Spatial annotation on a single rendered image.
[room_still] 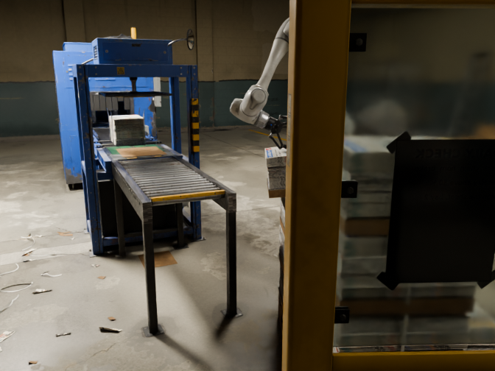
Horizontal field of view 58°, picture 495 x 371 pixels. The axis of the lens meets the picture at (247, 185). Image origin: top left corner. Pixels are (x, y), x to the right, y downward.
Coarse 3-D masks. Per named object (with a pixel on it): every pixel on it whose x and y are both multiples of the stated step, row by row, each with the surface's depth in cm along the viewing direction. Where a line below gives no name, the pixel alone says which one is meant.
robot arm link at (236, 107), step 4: (236, 100) 237; (240, 100) 237; (232, 104) 237; (236, 104) 235; (240, 104) 236; (232, 108) 237; (236, 108) 236; (240, 108) 234; (232, 112) 238; (236, 112) 236; (240, 112) 235; (236, 116) 239; (240, 116) 237; (244, 116) 235; (248, 116) 234; (252, 116) 234; (256, 116) 237; (244, 120) 240; (248, 120) 238; (252, 120) 238
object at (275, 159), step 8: (272, 152) 245; (280, 152) 243; (272, 160) 234; (280, 160) 234; (272, 168) 235; (280, 168) 235; (272, 176) 236; (280, 176) 236; (272, 184) 238; (280, 184) 238
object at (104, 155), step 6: (150, 144) 439; (162, 144) 443; (102, 150) 410; (108, 150) 408; (114, 150) 405; (162, 150) 405; (168, 150) 408; (174, 150) 409; (102, 156) 380; (108, 156) 379; (114, 156) 377; (120, 156) 377; (138, 156) 377; (144, 156) 377; (150, 156) 379; (156, 156) 376; (162, 156) 377; (168, 156) 379; (180, 156) 383; (102, 162) 379; (108, 162) 360; (108, 168) 361
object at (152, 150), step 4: (128, 148) 417; (132, 148) 417; (136, 148) 417; (140, 148) 417; (144, 148) 417; (148, 148) 417; (152, 148) 417; (156, 148) 417; (120, 152) 394; (124, 152) 394; (128, 152) 394; (132, 152) 394; (136, 152) 394; (140, 152) 394; (144, 152) 394; (148, 152) 394; (152, 152) 394; (156, 152) 394; (160, 152) 394; (164, 152) 393; (124, 156) 376; (128, 156) 376; (132, 156) 376; (136, 156) 376
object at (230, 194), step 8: (184, 160) 358; (192, 168) 330; (208, 176) 304; (216, 184) 282; (232, 192) 262; (216, 200) 283; (224, 200) 269; (232, 200) 262; (224, 208) 270; (232, 208) 264
